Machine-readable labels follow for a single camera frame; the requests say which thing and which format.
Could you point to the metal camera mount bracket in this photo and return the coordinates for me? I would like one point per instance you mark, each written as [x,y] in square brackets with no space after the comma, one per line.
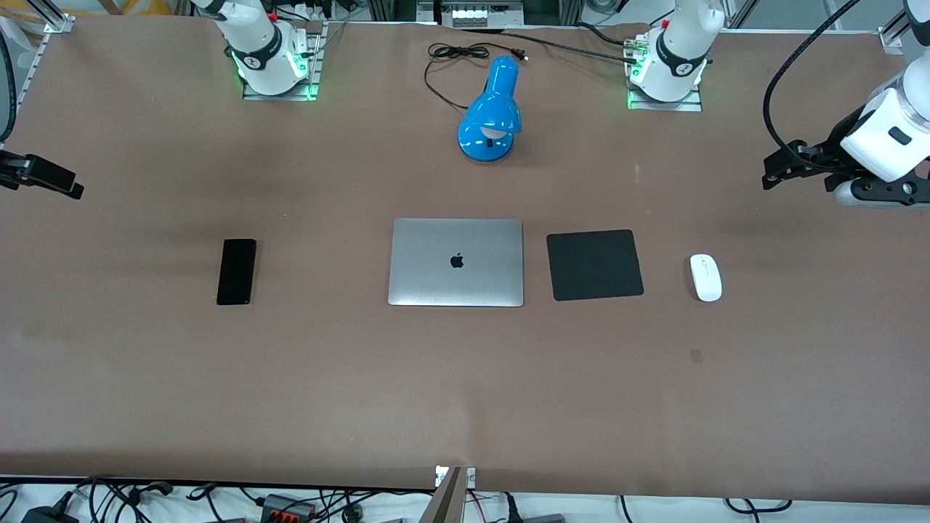
[452,497]

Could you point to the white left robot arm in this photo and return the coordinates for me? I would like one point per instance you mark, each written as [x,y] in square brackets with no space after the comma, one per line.
[679,65]

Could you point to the blue desk lamp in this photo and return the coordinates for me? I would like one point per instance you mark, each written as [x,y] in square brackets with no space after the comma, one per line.
[494,112]

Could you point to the brown table cover sheet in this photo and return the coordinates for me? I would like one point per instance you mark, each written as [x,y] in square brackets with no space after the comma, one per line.
[290,399]

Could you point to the grey box with orange connectors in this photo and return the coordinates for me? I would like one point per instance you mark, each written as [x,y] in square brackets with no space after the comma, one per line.
[289,505]

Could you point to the grey power strip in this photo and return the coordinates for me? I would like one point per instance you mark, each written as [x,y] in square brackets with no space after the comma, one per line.
[477,14]

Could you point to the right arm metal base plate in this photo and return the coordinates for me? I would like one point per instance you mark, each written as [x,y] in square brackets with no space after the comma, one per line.
[314,54]

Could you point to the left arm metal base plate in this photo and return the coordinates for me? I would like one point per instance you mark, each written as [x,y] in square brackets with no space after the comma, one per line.
[665,105]

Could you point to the silver closed laptop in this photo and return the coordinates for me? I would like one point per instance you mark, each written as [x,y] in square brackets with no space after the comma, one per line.
[455,280]

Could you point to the black smartphone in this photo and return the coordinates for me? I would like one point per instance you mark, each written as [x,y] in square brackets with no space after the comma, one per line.
[236,272]

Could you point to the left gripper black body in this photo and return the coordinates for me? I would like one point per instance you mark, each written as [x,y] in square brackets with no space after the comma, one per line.
[833,147]

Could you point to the white computer mouse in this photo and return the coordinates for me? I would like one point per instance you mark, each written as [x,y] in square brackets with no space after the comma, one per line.
[705,278]

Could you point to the black power adapter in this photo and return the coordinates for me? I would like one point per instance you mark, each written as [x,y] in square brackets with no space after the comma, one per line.
[49,516]

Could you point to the aluminium frame profile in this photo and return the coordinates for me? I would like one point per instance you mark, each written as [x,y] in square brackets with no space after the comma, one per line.
[52,18]
[901,33]

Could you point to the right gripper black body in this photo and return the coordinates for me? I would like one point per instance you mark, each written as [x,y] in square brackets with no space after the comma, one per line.
[14,171]

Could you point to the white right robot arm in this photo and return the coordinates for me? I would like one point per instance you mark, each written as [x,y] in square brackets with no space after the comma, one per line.
[254,51]

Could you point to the black square mouse pad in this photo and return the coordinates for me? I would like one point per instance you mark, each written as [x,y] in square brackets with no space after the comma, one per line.
[594,265]

